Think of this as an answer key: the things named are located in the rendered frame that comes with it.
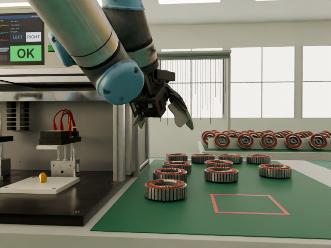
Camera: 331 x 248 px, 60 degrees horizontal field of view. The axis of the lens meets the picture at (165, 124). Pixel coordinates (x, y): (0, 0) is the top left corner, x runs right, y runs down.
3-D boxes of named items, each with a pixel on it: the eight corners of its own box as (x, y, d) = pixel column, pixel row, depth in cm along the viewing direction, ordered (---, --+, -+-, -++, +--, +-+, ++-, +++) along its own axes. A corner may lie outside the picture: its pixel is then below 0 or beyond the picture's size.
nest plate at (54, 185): (56, 194, 71) (56, 189, 71) (-2, 193, 72) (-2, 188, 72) (79, 181, 86) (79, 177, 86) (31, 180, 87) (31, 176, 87)
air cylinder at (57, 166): (73, 177, 91) (73, 160, 90) (50, 177, 91) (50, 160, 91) (80, 174, 96) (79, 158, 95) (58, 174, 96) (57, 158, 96)
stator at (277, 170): (254, 176, 102) (255, 166, 102) (262, 171, 112) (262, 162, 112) (288, 180, 96) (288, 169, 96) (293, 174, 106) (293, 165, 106)
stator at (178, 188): (177, 204, 69) (177, 189, 69) (136, 199, 74) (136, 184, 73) (192, 194, 79) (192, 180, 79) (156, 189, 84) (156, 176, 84)
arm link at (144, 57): (128, 39, 65) (160, 35, 62) (134, 58, 68) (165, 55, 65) (113, 54, 60) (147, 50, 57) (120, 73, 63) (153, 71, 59)
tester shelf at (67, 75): (128, 81, 86) (128, 66, 86) (-80, 83, 92) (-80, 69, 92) (149, 94, 130) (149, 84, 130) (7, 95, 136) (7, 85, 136)
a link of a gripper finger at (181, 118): (186, 141, 69) (158, 116, 67) (193, 126, 74) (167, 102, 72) (195, 136, 67) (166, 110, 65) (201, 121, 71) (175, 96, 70)
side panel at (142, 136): (138, 176, 103) (138, 87, 103) (130, 176, 103) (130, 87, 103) (149, 164, 131) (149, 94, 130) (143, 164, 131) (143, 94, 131)
